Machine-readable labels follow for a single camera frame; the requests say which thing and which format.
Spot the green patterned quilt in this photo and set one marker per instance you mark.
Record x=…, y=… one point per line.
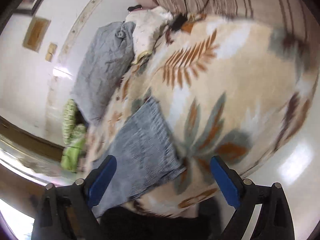
x=74, y=136

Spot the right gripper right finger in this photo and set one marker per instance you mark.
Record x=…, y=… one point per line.
x=274, y=221

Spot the beige wall switches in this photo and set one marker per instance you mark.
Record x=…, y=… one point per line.
x=51, y=52

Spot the grey acid-wash denim pants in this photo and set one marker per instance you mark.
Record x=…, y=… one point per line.
x=145, y=155

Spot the black power adapter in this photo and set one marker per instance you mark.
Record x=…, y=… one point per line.
x=178, y=21

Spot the stained glass wooden door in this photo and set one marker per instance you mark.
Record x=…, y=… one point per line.
x=28, y=163

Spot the leaf pattern bed blanket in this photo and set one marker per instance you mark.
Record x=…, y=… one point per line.
x=238, y=89

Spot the cream white folded cloth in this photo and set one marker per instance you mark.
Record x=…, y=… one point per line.
x=149, y=26

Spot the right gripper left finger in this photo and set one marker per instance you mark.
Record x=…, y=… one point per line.
x=52, y=221

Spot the small black object on sofa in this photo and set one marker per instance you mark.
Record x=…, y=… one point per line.
x=133, y=8

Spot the striped floral sofa cushion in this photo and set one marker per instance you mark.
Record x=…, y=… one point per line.
x=291, y=15

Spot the grey quilted pillow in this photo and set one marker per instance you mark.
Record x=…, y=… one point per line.
x=107, y=59

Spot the beige wall panel box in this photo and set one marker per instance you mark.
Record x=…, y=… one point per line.
x=35, y=33

